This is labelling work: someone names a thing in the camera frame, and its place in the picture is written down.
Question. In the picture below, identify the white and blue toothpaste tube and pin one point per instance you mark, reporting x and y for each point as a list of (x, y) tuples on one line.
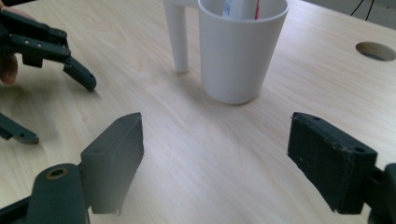
[(239, 8)]

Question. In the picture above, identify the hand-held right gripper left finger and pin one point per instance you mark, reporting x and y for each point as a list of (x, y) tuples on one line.
[(112, 165)]

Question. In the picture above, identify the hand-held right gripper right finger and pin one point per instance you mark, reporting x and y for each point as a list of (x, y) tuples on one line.
[(330, 168)]

